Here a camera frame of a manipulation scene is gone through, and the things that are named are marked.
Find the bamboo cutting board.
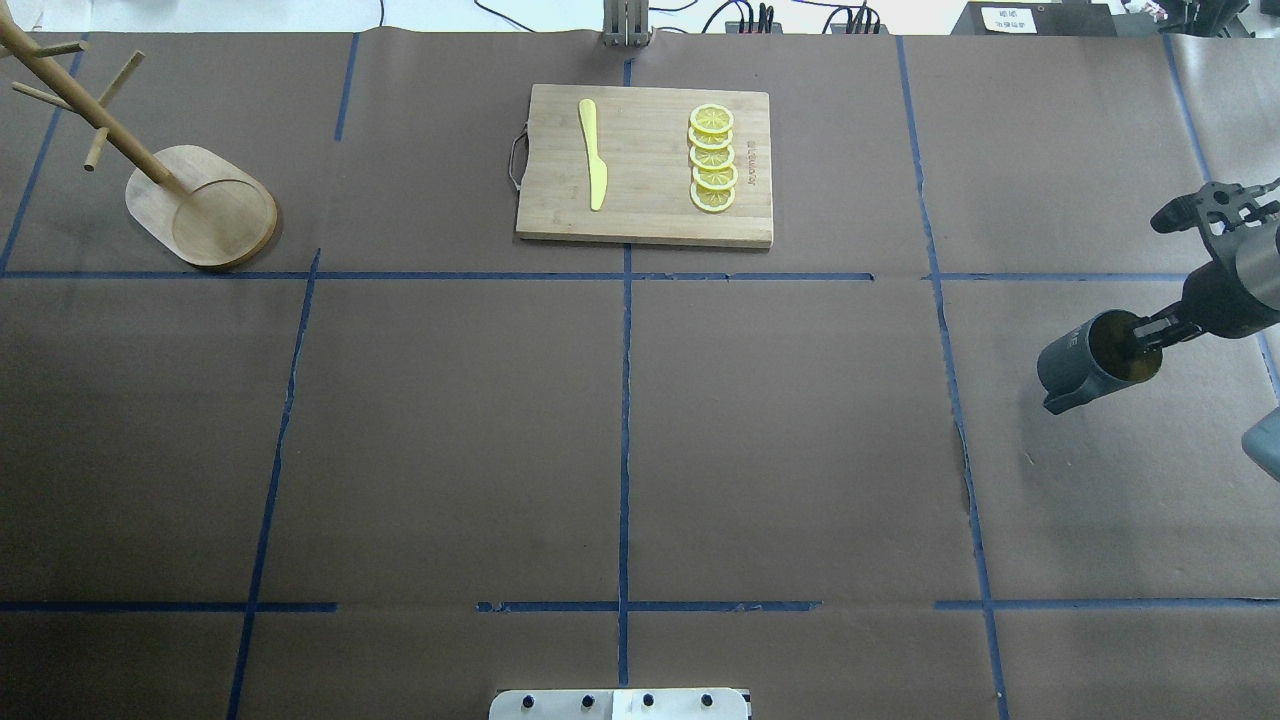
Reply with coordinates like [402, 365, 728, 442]
[515, 85, 774, 250]

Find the yellow plastic knife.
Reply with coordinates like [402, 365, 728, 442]
[579, 97, 609, 211]

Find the black box with label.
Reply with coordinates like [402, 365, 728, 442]
[950, 1, 1117, 37]

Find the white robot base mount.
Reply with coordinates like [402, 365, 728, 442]
[488, 687, 753, 719]

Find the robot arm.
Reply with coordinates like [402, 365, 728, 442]
[1132, 227, 1279, 352]

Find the black power strip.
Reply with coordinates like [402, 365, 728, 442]
[722, 1, 890, 36]

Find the aluminium frame post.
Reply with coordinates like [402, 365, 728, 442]
[602, 0, 653, 47]

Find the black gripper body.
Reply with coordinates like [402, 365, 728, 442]
[1180, 263, 1253, 340]

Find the lemon slice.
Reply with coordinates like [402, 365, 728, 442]
[689, 146, 736, 170]
[691, 164, 739, 192]
[689, 102, 735, 136]
[687, 127, 733, 151]
[689, 182, 736, 213]

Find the dark teal mug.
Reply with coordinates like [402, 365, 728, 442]
[1036, 309, 1164, 415]

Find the wooden cup rack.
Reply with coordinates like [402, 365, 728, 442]
[1, 3, 280, 272]

